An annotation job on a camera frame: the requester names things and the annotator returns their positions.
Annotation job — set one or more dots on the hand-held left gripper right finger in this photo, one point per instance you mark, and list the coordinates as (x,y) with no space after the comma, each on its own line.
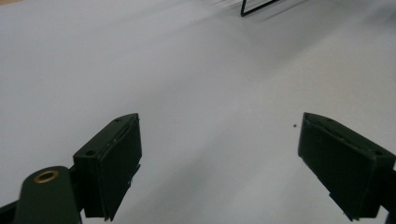
(345,161)

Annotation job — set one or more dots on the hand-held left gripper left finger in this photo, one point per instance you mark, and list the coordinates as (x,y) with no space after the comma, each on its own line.
(115,165)

